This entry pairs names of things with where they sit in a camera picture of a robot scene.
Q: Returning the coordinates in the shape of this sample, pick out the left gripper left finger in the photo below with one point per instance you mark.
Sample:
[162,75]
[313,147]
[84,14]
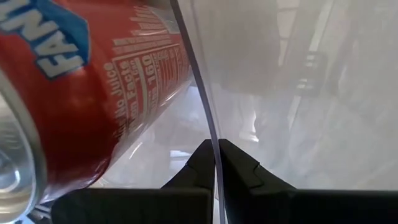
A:
[140,205]

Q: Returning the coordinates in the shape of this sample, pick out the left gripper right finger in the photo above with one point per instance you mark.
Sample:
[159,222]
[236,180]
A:
[280,205]

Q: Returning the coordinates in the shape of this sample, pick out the red Fanta strawberry can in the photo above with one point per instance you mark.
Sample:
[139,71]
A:
[77,109]

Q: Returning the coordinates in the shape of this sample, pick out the clear plastic can bin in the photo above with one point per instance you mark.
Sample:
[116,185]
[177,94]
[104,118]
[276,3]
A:
[199,87]

